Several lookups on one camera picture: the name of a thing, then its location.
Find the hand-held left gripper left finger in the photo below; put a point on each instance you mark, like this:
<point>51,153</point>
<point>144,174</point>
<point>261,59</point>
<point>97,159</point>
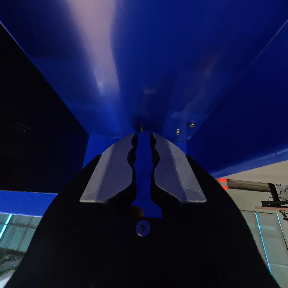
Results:
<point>105,177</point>

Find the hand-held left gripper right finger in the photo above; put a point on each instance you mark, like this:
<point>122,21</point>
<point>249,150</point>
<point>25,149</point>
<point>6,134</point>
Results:
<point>177,177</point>

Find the blue plastic bin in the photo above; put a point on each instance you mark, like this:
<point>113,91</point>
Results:
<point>157,67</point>

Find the orange safety vest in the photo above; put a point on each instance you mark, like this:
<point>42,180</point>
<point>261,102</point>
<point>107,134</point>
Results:
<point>222,183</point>

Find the small metal nut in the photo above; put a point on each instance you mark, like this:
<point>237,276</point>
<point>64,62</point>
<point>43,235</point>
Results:
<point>192,124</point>

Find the dark metal pipe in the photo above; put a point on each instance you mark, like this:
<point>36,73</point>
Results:
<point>247,185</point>

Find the black metal bracket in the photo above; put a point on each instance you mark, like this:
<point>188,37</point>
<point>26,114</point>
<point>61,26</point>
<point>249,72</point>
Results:
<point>274,198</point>

